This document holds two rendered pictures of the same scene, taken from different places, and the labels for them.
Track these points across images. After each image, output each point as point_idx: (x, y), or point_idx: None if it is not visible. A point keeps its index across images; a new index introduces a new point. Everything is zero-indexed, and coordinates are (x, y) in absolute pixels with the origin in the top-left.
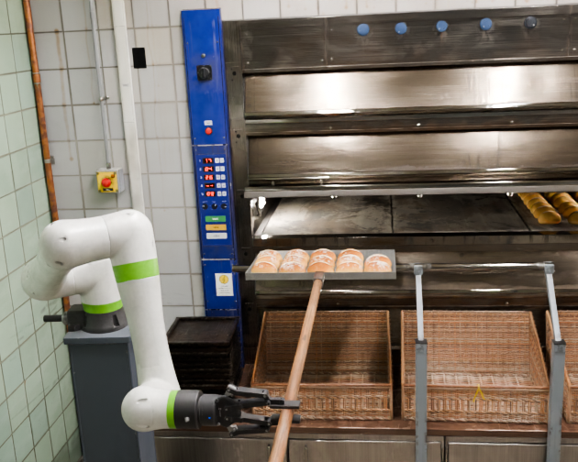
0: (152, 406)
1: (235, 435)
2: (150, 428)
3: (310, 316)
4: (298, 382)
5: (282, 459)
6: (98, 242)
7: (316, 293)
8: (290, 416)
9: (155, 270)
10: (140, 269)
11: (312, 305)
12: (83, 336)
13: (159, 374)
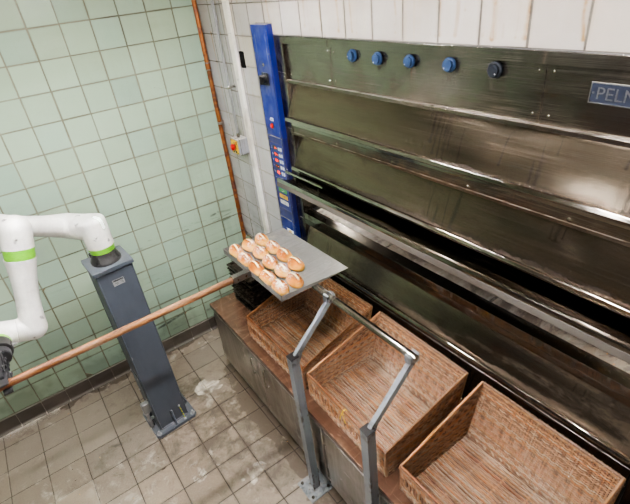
0: None
1: None
2: None
3: (157, 312)
4: (45, 366)
5: None
6: None
7: (202, 291)
8: None
9: (16, 259)
10: (5, 256)
11: (177, 302)
12: (85, 264)
13: (19, 318)
